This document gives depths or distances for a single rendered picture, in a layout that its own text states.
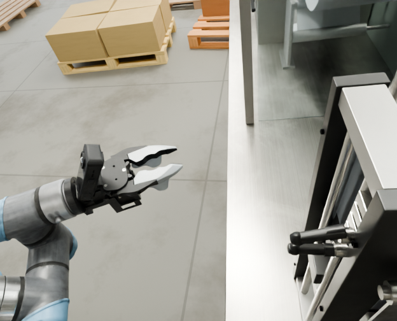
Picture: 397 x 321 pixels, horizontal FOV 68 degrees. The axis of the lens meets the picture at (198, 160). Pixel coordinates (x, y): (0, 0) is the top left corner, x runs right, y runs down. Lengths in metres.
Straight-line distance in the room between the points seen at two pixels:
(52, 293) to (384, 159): 0.54
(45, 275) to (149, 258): 1.28
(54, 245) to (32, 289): 0.09
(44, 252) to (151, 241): 1.31
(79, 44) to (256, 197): 3.00
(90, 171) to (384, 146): 0.40
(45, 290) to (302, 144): 0.80
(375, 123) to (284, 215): 0.59
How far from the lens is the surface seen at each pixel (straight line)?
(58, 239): 0.67
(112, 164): 0.57
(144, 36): 3.31
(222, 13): 3.81
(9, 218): 0.61
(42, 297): 0.61
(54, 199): 0.57
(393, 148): 0.28
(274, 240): 0.81
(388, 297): 0.32
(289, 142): 1.02
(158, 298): 1.77
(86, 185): 0.53
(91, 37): 3.48
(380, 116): 0.30
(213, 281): 1.73
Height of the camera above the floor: 1.63
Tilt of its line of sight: 48 degrees down
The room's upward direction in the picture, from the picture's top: 14 degrees counter-clockwise
